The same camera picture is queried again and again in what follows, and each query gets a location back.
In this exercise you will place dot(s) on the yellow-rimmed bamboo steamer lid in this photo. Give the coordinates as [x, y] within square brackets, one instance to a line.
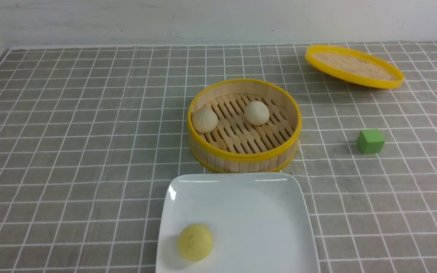
[354, 66]

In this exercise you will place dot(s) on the white steamed bun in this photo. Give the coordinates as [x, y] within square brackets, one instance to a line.
[256, 113]

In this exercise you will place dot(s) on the white square plate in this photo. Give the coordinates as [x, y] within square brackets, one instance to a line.
[259, 222]

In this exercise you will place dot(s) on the yellow-rimmed bamboo steamer basket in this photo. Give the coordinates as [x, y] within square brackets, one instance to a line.
[237, 146]

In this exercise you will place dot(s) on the yellow steamed bun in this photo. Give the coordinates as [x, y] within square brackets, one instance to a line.
[195, 242]

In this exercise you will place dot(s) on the green cube block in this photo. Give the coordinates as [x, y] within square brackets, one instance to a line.
[370, 141]

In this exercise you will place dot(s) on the beige steamed bun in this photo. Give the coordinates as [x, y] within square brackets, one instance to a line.
[204, 120]

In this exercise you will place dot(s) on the grey checkered tablecloth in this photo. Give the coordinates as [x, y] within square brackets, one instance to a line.
[90, 139]

